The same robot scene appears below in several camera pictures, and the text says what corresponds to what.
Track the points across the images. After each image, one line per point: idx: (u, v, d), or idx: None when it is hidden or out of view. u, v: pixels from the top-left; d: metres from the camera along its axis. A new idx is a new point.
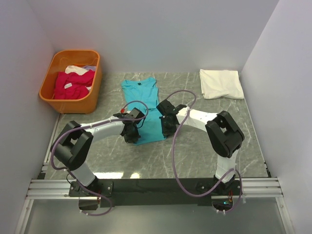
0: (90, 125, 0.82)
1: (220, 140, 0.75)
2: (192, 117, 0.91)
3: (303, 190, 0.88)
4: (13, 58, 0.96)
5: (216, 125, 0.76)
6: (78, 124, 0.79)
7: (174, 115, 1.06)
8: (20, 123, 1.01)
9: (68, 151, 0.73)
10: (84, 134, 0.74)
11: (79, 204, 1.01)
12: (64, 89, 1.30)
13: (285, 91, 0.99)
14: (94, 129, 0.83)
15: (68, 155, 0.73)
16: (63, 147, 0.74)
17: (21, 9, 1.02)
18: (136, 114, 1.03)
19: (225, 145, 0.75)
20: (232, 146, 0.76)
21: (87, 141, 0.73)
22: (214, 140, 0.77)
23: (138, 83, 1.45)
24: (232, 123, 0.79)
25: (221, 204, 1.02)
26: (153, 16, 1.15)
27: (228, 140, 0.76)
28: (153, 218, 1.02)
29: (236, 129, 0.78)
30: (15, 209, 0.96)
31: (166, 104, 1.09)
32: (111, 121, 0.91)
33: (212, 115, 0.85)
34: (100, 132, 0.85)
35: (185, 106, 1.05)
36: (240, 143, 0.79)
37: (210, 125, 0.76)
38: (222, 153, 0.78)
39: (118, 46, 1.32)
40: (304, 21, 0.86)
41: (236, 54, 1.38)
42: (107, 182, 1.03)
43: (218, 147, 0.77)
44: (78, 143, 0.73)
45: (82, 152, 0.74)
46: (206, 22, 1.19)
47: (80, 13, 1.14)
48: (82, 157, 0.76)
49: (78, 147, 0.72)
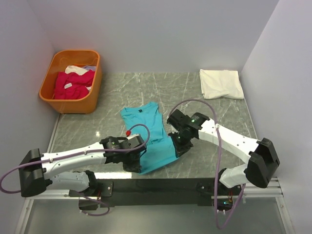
0: (50, 158, 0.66)
1: (261, 174, 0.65)
2: (224, 141, 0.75)
3: (303, 190, 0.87)
4: (13, 57, 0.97)
5: (261, 160, 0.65)
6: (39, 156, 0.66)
7: (192, 126, 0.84)
8: (20, 123, 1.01)
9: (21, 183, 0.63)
10: (37, 170, 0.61)
11: (79, 204, 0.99)
12: (64, 89, 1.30)
13: (285, 91, 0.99)
14: (55, 164, 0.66)
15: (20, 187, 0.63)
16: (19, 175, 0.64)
17: (21, 9, 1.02)
18: (135, 144, 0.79)
19: (264, 179, 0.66)
20: (269, 177, 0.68)
21: (37, 180, 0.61)
22: (253, 173, 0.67)
23: (139, 110, 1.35)
24: (273, 153, 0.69)
25: (221, 204, 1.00)
26: (153, 16, 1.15)
27: (268, 172, 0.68)
28: (153, 218, 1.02)
29: (275, 159, 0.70)
30: (15, 209, 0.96)
31: (179, 115, 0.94)
32: (86, 153, 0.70)
33: (251, 142, 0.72)
34: (65, 167, 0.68)
35: (207, 117, 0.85)
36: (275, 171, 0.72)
37: (255, 159, 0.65)
38: (256, 184, 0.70)
39: (118, 46, 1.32)
40: (304, 21, 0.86)
41: (237, 54, 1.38)
42: (107, 182, 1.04)
43: (254, 180, 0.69)
44: (29, 178, 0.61)
45: (35, 188, 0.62)
46: (206, 22, 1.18)
47: (80, 12, 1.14)
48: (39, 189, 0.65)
49: (28, 184, 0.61)
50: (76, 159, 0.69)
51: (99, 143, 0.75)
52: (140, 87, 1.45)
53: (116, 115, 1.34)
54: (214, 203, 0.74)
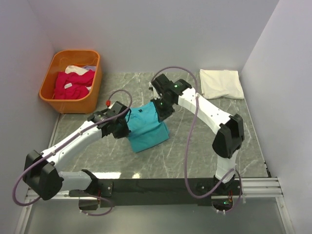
0: (52, 151, 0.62)
1: (225, 145, 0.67)
2: (201, 110, 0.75)
3: (303, 190, 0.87)
4: (13, 58, 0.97)
5: (228, 133, 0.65)
6: (39, 154, 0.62)
7: (174, 90, 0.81)
8: (20, 123, 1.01)
9: (36, 185, 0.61)
10: (47, 165, 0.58)
11: (79, 205, 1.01)
12: (64, 89, 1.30)
13: (285, 91, 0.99)
14: (59, 154, 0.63)
15: (38, 190, 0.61)
16: (30, 181, 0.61)
17: (21, 9, 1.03)
18: (119, 109, 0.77)
19: (227, 149, 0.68)
20: (233, 148, 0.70)
21: (51, 173, 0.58)
22: (219, 142, 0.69)
23: (139, 110, 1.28)
24: (241, 128, 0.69)
25: (221, 204, 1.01)
26: (153, 16, 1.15)
27: (231, 144, 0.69)
28: (153, 218, 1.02)
29: (241, 134, 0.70)
30: (15, 209, 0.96)
31: (164, 79, 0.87)
32: (81, 133, 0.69)
33: (225, 115, 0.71)
34: (69, 153, 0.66)
35: (189, 84, 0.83)
36: (239, 145, 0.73)
37: (224, 131, 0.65)
38: (219, 153, 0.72)
39: (118, 46, 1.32)
40: (304, 21, 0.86)
41: (237, 54, 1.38)
42: (107, 182, 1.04)
43: (218, 149, 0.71)
44: (43, 176, 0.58)
45: (51, 182, 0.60)
46: (206, 22, 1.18)
47: (80, 13, 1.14)
48: (56, 183, 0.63)
49: (44, 182, 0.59)
50: (76, 142, 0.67)
51: (88, 121, 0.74)
52: (140, 87, 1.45)
53: None
54: (192, 195, 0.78)
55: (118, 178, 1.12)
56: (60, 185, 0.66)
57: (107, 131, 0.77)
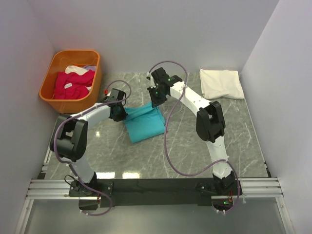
0: (81, 113, 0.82)
1: (204, 126, 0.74)
2: (186, 97, 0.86)
3: (303, 190, 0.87)
4: (13, 57, 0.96)
5: (206, 114, 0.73)
6: (68, 116, 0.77)
7: (168, 85, 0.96)
8: (20, 124, 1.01)
9: (68, 143, 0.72)
10: (78, 122, 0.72)
11: (79, 204, 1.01)
12: (64, 89, 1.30)
13: (285, 91, 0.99)
14: (86, 116, 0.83)
15: (69, 147, 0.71)
16: (62, 140, 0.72)
17: (21, 9, 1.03)
18: (117, 95, 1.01)
19: (207, 131, 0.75)
20: (214, 132, 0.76)
21: (84, 126, 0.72)
22: (200, 125, 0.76)
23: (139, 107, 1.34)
24: (220, 113, 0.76)
25: (221, 204, 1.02)
26: (153, 16, 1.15)
27: (212, 128, 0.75)
28: (154, 218, 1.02)
29: (221, 119, 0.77)
30: (15, 209, 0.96)
31: (161, 72, 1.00)
32: (97, 107, 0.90)
33: (205, 101, 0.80)
34: (90, 119, 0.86)
35: (181, 78, 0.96)
36: (222, 130, 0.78)
37: (202, 113, 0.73)
38: (203, 137, 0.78)
39: (118, 46, 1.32)
40: (304, 21, 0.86)
41: (237, 54, 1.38)
42: (107, 182, 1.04)
43: (201, 132, 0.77)
44: (76, 130, 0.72)
45: (81, 139, 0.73)
46: (206, 21, 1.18)
47: (81, 13, 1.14)
48: (84, 142, 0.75)
49: (77, 136, 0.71)
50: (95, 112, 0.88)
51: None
52: (140, 87, 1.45)
53: None
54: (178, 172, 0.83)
55: (113, 178, 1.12)
56: (85, 147, 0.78)
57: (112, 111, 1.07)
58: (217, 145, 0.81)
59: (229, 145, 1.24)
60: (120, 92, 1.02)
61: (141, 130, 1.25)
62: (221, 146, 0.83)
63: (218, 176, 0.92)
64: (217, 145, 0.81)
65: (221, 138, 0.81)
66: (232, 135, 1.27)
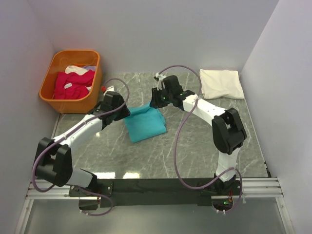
0: (65, 135, 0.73)
1: (222, 135, 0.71)
2: (199, 108, 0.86)
3: (303, 191, 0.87)
4: (13, 57, 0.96)
5: (222, 122, 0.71)
6: (51, 140, 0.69)
7: (181, 101, 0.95)
8: (20, 124, 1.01)
9: (50, 170, 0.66)
10: (61, 148, 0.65)
11: (79, 204, 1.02)
12: (64, 89, 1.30)
13: (285, 91, 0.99)
14: (70, 138, 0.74)
15: (51, 175, 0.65)
16: (45, 166, 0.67)
17: (21, 9, 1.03)
18: (111, 102, 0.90)
19: (227, 142, 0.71)
20: (234, 144, 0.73)
21: (66, 154, 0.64)
22: (216, 135, 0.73)
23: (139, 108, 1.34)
24: (238, 121, 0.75)
25: (221, 204, 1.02)
26: (153, 16, 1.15)
27: (231, 137, 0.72)
28: (154, 218, 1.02)
29: (241, 128, 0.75)
30: (15, 209, 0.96)
31: (175, 84, 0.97)
32: (86, 122, 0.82)
33: (220, 110, 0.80)
34: (78, 138, 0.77)
35: (193, 92, 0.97)
36: (241, 142, 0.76)
37: (217, 121, 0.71)
38: (223, 149, 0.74)
39: (118, 46, 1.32)
40: (304, 21, 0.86)
41: (237, 54, 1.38)
42: (107, 183, 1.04)
43: (220, 144, 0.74)
44: (57, 158, 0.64)
45: (65, 166, 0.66)
46: (206, 21, 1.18)
47: (80, 13, 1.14)
48: (69, 166, 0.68)
49: (59, 165, 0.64)
50: (83, 130, 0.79)
51: (89, 114, 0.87)
52: (140, 87, 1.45)
53: None
54: (183, 183, 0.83)
55: (113, 178, 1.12)
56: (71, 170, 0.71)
57: (106, 122, 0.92)
58: (231, 155, 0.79)
59: None
60: (113, 98, 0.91)
61: (141, 131, 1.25)
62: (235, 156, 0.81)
63: (221, 179, 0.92)
64: (232, 156, 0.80)
65: (238, 149, 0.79)
66: None
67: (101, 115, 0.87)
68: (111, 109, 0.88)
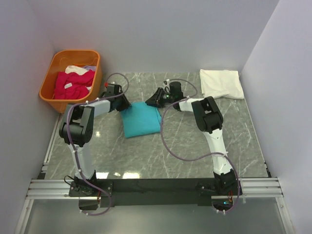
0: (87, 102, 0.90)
1: (200, 115, 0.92)
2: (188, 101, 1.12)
3: (303, 190, 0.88)
4: (12, 57, 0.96)
5: (199, 104, 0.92)
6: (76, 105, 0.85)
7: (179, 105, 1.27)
8: (20, 124, 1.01)
9: (76, 127, 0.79)
10: (86, 107, 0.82)
11: (79, 204, 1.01)
12: (64, 89, 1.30)
13: (284, 91, 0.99)
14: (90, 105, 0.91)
15: (79, 130, 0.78)
16: (71, 125, 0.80)
17: (21, 9, 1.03)
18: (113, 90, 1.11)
19: (204, 121, 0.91)
20: (211, 124, 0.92)
21: (91, 111, 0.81)
22: (196, 116, 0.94)
23: (138, 106, 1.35)
24: (214, 105, 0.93)
25: (221, 204, 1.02)
26: (153, 16, 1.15)
27: (207, 118, 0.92)
28: (153, 218, 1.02)
29: (216, 110, 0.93)
30: (15, 209, 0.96)
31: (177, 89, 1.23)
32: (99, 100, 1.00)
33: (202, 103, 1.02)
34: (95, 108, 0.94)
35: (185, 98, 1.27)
36: (219, 123, 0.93)
37: (195, 104, 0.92)
38: (203, 129, 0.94)
39: (118, 47, 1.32)
40: (304, 22, 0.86)
41: (237, 54, 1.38)
42: (107, 182, 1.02)
43: (200, 123, 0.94)
44: (85, 115, 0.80)
45: (89, 122, 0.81)
46: (206, 22, 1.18)
47: (81, 13, 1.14)
48: (91, 126, 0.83)
49: (86, 119, 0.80)
50: (98, 103, 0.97)
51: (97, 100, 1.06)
52: (140, 87, 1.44)
53: (116, 115, 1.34)
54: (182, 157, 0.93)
55: (105, 178, 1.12)
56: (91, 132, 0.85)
57: (112, 107, 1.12)
58: (215, 137, 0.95)
59: (229, 145, 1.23)
60: (115, 87, 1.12)
61: (137, 127, 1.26)
62: (218, 139, 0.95)
63: (217, 173, 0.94)
64: (215, 138, 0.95)
65: (219, 130, 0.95)
66: (232, 135, 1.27)
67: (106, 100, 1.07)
68: (114, 96, 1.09)
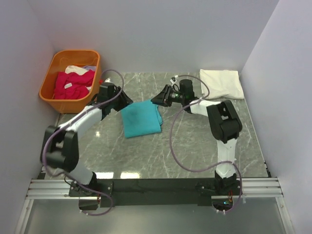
0: (69, 122, 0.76)
1: (216, 121, 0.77)
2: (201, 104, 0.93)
3: (303, 190, 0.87)
4: (13, 57, 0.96)
5: (214, 107, 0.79)
6: (57, 127, 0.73)
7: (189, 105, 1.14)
8: (20, 124, 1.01)
9: (59, 155, 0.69)
10: (68, 133, 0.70)
11: (79, 204, 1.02)
12: (64, 89, 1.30)
13: (284, 91, 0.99)
14: (75, 125, 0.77)
15: (61, 160, 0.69)
16: (52, 154, 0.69)
17: (21, 9, 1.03)
18: (107, 92, 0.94)
19: (220, 127, 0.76)
20: (228, 132, 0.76)
21: (73, 139, 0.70)
22: (212, 123, 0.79)
23: (138, 106, 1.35)
24: (232, 110, 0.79)
25: (221, 204, 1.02)
26: (153, 15, 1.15)
27: (225, 124, 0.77)
28: (153, 218, 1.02)
29: (234, 117, 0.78)
30: (15, 210, 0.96)
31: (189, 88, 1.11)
32: (87, 111, 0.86)
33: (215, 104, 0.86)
34: (82, 126, 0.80)
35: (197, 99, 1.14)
36: (237, 132, 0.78)
37: (210, 107, 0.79)
38: (219, 138, 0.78)
39: (118, 47, 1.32)
40: (304, 22, 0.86)
41: (237, 54, 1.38)
42: (107, 182, 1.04)
43: (215, 131, 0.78)
44: (66, 144, 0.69)
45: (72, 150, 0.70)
46: (206, 22, 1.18)
47: (80, 13, 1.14)
48: (76, 150, 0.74)
49: (67, 149, 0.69)
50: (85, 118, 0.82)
51: (88, 106, 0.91)
52: (140, 87, 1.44)
53: (116, 115, 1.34)
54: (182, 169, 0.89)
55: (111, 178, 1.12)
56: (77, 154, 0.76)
57: (105, 112, 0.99)
58: (228, 146, 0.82)
59: None
60: (109, 88, 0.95)
61: (136, 127, 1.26)
62: (231, 147, 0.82)
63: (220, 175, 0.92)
64: (228, 146, 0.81)
65: (234, 140, 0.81)
66: None
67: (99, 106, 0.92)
68: (108, 100, 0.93)
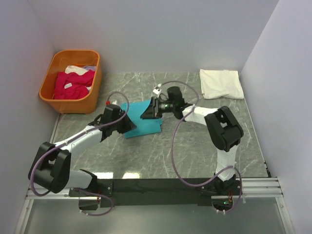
0: (66, 141, 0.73)
1: (216, 130, 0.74)
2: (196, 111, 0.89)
3: (303, 190, 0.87)
4: (13, 57, 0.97)
5: (213, 116, 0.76)
6: (52, 144, 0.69)
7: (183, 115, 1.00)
8: (20, 124, 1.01)
9: (48, 174, 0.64)
10: (61, 153, 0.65)
11: (79, 204, 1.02)
12: (64, 89, 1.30)
13: (285, 91, 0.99)
14: (71, 145, 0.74)
15: (48, 181, 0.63)
16: (41, 172, 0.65)
17: (21, 9, 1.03)
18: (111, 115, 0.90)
19: (222, 137, 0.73)
20: (230, 141, 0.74)
21: (66, 160, 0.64)
22: (212, 132, 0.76)
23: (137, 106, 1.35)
24: (231, 117, 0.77)
25: (221, 204, 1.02)
26: (152, 15, 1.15)
27: (226, 133, 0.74)
28: (153, 218, 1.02)
29: (235, 123, 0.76)
30: (15, 209, 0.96)
31: (179, 95, 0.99)
32: (87, 132, 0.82)
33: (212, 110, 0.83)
34: (78, 146, 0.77)
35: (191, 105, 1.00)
36: (239, 139, 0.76)
37: (208, 116, 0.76)
38: (221, 147, 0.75)
39: (118, 47, 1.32)
40: (304, 22, 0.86)
41: (237, 54, 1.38)
42: (107, 182, 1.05)
43: (216, 140, 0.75)
44: (56, 164, 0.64)
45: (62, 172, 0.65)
46: (206, 22, 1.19)
47: (80, 13, 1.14)
48: (66, 173, 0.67)
49: (57, 170, 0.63)
50: (83, 139, 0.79)
51: (89, 126, 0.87)
52: (140, 87, 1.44)
53: None
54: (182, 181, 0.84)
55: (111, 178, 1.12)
56: (68, 176, 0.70)
57: (106, 135, 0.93)
58: (229, 153, 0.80)
59: None
60: (114, 111, 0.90)
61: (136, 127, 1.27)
62: (233, 154, 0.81)
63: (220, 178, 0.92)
64: (229, 153, 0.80)
65: (235, 146, 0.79)
66: None
67: (101, 127, 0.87)
68: (111, 123, 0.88)
